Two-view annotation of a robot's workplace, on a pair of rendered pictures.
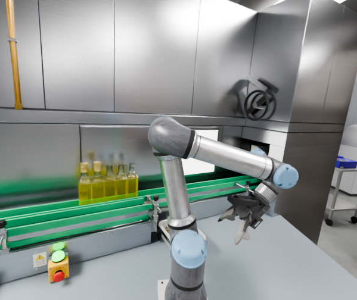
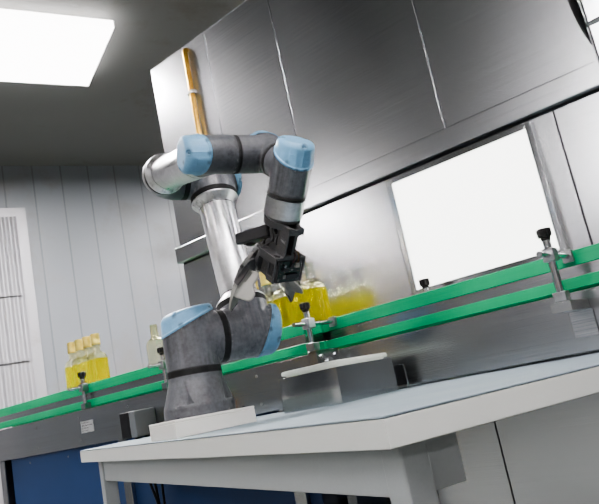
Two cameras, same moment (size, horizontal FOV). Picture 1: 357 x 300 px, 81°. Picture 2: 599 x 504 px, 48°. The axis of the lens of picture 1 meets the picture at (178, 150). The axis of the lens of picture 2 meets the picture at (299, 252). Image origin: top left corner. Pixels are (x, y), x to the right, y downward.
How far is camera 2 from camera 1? 1.69 m
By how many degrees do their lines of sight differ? 71
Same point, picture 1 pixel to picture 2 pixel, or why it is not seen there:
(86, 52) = (261, 124)
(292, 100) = not seen: outside the picture
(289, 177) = (180, 152)
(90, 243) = (233, 387)
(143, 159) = (361, 258)
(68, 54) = not seen: hidden behind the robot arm
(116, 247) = (265, 402)
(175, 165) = (204, 213)
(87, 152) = not seen: hidden behind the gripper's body
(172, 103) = (395, 126)
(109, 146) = (305, 249)
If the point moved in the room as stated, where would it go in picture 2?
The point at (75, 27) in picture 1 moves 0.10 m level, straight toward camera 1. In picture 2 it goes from (246, 102) to (224, 97)
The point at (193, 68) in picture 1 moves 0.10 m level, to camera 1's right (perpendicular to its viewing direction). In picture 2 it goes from (417, 33) to (436, 12)
